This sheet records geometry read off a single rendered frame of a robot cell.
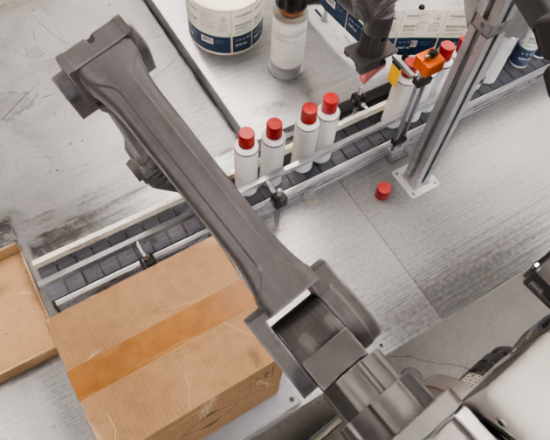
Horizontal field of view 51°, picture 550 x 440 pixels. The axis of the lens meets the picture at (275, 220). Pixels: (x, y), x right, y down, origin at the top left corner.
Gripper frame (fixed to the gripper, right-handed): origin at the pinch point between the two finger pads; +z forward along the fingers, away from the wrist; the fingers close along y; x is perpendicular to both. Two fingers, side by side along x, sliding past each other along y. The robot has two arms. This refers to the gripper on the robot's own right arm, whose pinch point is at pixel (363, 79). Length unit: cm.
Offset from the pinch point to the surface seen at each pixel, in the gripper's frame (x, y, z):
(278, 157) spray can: 8.2, 27.8, 1.8
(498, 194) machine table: 33.6, -20.7, 18.9
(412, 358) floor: 47, -11, 102
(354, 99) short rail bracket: -2.6, -1.4, 10.0
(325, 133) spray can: 7.6, 15.4, 1.8
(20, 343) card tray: 12, 90, 19
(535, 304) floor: 54, -64, 102
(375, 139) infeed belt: 8.1, -1.0, 13.7
